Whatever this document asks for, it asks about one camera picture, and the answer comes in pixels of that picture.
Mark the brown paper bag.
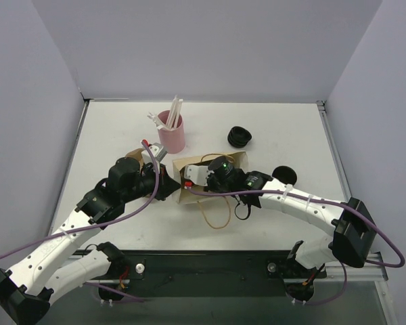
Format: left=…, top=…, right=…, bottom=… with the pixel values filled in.
left=171, top=150, right=250, bottom=230

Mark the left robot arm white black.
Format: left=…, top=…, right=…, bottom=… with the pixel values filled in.
left=0, top=157, right=181, bottom=324

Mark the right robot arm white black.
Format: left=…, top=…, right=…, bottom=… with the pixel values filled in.
left=206, top=156, right=376, bottom=276

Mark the stack of black lids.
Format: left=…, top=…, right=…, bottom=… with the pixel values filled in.
left=227, top=126, right=252, bottom=148

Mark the pink straw holder cup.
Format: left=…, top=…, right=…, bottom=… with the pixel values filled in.
left=158, top=115, right=185, bottom=154

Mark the white paper straw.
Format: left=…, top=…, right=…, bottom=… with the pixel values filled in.
left=171, top=98, right=183, bottom=129
left=165, top=96, right=179, bottom=129

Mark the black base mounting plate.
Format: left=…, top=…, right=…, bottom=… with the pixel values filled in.
left=99, top=251, right=326, bottom=298

